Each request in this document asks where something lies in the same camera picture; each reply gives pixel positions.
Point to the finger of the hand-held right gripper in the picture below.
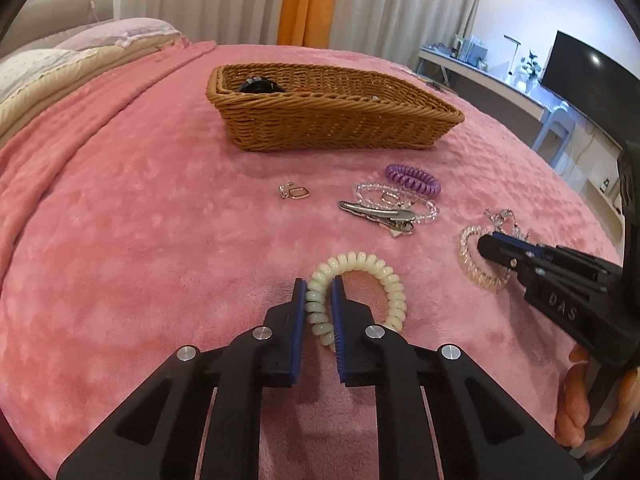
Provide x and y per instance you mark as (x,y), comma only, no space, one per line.
(500,256)
(515,240)

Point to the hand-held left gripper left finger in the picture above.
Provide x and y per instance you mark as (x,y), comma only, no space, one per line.
(299,331)

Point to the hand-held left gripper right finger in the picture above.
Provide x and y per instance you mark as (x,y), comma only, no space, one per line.
(339,331)

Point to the brown wicker basket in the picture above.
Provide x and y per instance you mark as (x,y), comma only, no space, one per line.
(325,110)

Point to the person's right hand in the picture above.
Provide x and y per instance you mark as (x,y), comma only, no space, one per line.
(575,400)

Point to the white television cabinet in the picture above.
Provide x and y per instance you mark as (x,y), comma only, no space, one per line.
(597,180)

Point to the light blue chair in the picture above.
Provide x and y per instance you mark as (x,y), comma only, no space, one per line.
(555,122)

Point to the silver metal hair clip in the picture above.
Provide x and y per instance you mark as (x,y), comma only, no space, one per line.
(375,211)

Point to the small silver buckle clip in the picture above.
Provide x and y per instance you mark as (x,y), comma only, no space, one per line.
(294,191)

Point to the white desk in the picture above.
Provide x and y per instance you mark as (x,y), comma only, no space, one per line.
(480,77)

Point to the small potted plant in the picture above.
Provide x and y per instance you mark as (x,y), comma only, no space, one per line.
(531,66)

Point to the black television screen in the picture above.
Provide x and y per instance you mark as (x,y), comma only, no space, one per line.
(590,72)

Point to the white desk lamp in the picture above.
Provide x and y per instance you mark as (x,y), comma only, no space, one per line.
(511,55)

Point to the pink fleece blanket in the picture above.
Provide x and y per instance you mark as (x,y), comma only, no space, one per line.
(150,220)

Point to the stack of desk books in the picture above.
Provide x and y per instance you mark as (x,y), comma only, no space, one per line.
(470,49)

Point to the black hair accessory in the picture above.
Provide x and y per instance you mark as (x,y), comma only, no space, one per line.
(259,85)

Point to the orange curtain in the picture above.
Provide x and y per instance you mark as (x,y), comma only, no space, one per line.
(307,2)

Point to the pink pillow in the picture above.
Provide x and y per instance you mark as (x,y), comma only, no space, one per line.
(120,30)

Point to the cream quilt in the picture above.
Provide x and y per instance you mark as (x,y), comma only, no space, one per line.
(45,72)

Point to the beige bed headboard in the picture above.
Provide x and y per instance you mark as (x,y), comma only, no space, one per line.
(60,10)

